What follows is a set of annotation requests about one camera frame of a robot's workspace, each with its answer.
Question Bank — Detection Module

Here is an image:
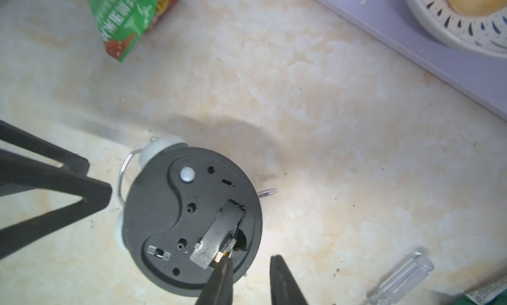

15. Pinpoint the white twin-bell alarm clock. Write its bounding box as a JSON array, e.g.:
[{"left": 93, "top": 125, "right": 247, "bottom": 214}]
[{"left": 116, "top": 136, "right": 263, "bottom": 297}]

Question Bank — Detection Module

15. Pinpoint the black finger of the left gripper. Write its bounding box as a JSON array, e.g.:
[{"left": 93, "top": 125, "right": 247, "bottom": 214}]
[{"left": 1, "top": 150, "right": 112, "bottom": 259}]

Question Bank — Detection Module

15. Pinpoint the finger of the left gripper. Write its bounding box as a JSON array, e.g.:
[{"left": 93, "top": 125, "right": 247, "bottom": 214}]
[{"left": 1, "top": 121, "right": 90, "bottom": 175}]

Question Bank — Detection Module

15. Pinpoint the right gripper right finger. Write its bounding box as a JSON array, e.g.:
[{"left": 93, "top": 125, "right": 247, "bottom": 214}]
[{"left": 270, "top": 255, "right": 308, "bottom": 305}]

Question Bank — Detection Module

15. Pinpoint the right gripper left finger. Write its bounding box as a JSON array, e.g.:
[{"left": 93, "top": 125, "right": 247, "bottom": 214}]
[{"left": 195, "top": 254, "right": 233, "bottom": 305}]

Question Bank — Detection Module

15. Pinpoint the patterned white plate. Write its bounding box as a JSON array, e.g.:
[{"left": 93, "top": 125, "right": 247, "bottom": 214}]
[{"left": 405, "top": 0, "right": 506, "bottom": 59}]

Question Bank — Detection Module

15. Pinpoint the small green snack packet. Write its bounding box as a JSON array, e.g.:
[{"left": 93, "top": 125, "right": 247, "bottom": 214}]
[{"left": 88, "top": 0, "right": 179, "bottom": 62}]

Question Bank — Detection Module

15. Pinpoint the large green chips bag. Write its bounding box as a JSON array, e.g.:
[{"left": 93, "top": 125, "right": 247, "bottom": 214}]
[{"left": 465, "top": 276, "right": 506, "bottom": 305}]

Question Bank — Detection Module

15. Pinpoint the lavender plastic tray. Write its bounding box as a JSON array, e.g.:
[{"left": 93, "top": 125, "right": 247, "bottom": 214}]
[{"left": 317, "top": 0, "right": 506, "bottom": 119}]

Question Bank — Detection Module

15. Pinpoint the clear handle screwdriver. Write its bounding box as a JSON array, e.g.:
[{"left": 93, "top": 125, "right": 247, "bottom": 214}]
[{"left": 366, "top": 247, "right": 434, "bottom": 304}]

